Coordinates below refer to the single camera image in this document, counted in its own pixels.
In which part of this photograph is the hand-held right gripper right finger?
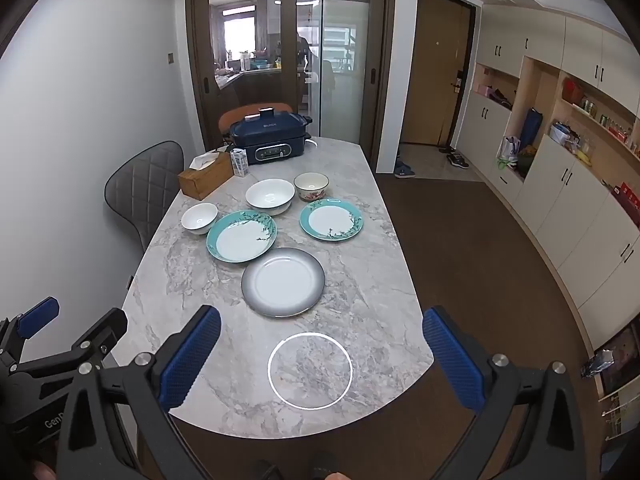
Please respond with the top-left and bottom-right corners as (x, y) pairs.
(422, 305), (586, 480)

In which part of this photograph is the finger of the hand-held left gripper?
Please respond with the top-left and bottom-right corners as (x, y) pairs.
(12, 307), (129, 393)
(0, 296), (61, 361)

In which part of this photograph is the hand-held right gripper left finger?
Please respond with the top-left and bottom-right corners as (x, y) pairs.
(56, 305), (222, 480)

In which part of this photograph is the grey rimmed white plate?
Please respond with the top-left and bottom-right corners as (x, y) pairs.
(241, 247), (326, 318)

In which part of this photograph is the large teal rimmed plate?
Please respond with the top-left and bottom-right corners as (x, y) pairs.
(206, 210), (278, 264)

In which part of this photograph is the large white bowl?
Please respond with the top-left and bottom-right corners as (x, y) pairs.
(245, 178), (296, 217)

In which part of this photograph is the small teal rimmed plate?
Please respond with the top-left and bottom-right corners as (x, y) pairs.
(299, 198), (364, 242)

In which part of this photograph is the small white bowl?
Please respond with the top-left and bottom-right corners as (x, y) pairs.
(180, 203), (219, 235)

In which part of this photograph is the grey quilted chair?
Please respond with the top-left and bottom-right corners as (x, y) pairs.
(104, 141), (186, 253)

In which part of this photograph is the wooden tissue box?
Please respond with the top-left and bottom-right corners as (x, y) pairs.
(177, 151), (236, 198)

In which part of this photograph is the white milk carton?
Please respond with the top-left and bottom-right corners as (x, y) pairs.
(230, 147), (250, 178)

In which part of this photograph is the floral cream bowl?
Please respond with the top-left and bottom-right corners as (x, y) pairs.
(293, 172), (330, 203)

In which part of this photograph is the white shopping bag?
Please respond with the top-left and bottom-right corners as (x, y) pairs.
(497, 136), (521, 172)

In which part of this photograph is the red box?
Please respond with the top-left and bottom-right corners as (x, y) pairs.
(612, 182), (640, 233)

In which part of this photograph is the dark blue electric cooker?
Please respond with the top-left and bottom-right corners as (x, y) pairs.
(227, 106), (314, 166)

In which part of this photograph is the orange brown chair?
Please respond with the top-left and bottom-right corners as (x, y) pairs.
(218, 102), (296, 146)

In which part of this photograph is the wooden entrance door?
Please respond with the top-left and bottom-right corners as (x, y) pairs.
(400, 0), (476, 148)

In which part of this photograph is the brown framed sliding glass door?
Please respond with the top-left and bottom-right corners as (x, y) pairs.
(185, 0), (391, 161)

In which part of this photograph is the red bag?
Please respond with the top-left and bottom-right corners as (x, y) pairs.
(562, 77), (584, 106)

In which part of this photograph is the cream wall cabinet unit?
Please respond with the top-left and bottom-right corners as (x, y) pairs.
(467, 2), (640, 361)

